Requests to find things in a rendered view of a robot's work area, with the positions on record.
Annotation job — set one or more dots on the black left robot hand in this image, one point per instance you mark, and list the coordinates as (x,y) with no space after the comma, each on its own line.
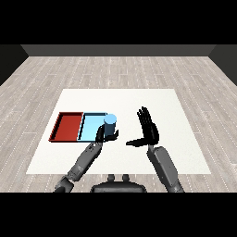
(100,134)

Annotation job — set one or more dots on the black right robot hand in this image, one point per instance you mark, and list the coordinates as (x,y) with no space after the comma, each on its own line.
(151,129)

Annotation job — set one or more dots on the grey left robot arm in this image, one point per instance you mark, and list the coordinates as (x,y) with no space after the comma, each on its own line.
(82,165)

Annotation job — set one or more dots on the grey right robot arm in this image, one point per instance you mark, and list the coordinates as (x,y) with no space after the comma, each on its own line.
(164,167)

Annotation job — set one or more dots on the light blue shallow open box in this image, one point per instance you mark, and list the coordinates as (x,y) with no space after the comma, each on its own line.
(90,127)

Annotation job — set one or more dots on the blue can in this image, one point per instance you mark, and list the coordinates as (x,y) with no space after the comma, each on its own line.
(110,126)

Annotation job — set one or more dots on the red shallow open box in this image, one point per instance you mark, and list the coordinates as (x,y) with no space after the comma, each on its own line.
(68,127)

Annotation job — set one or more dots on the dark grey robot body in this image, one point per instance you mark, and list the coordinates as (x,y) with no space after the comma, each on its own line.
(118,186)

